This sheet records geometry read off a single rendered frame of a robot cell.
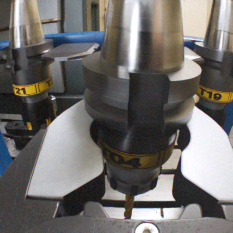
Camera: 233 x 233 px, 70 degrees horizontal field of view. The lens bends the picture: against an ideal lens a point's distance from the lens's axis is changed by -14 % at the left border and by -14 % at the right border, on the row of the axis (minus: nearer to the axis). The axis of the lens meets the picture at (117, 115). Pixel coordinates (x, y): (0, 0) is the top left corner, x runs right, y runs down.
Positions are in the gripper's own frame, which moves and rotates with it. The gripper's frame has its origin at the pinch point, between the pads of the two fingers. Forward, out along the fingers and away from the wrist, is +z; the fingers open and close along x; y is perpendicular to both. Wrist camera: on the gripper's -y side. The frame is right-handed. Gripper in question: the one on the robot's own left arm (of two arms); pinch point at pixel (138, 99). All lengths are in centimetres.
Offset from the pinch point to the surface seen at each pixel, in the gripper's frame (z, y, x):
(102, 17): 107, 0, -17
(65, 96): 69, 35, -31
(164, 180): 17.8, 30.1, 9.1
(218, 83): 6.4, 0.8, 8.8
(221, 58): 6.0, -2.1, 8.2
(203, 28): 106, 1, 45
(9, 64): 6.3, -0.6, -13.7
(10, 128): 27, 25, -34
